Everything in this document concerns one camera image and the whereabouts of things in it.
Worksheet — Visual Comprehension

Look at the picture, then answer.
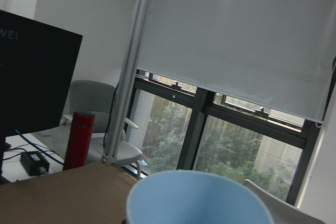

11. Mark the light blue plastic cup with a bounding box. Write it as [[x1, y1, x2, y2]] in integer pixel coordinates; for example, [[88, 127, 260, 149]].
[[125, 170, 274, 223]]

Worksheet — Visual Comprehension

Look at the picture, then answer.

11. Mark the grey white office chair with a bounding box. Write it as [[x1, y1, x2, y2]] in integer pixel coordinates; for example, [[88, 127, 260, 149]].
[[69, 80, 142, 180]]

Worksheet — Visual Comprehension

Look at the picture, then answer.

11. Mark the black computer monitor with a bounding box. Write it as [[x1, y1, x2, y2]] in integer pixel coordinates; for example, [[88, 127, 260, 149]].
[[0, 9, 83, 156]]

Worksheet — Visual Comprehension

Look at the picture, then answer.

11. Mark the blue ethernet cable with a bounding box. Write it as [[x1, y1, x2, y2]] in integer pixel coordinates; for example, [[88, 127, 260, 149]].
[[13, 128, 65, 167]]

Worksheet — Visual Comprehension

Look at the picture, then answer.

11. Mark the aluminium frame post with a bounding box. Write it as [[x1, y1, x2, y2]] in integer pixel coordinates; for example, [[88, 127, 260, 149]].
[[101, 0, 149, 165]]

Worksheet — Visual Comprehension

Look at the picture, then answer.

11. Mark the white roller window blind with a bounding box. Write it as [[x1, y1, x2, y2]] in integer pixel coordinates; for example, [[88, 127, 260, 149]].
[[138, 0, 335, 122]]

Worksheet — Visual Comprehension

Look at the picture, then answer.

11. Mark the red thermos bottle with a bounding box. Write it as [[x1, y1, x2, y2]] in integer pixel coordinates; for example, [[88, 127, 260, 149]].
[[62, 111, 95, 170]]

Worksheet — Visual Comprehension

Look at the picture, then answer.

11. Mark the black window frame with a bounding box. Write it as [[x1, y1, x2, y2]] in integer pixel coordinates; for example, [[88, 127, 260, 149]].
[[127, 70, 321, 205]]

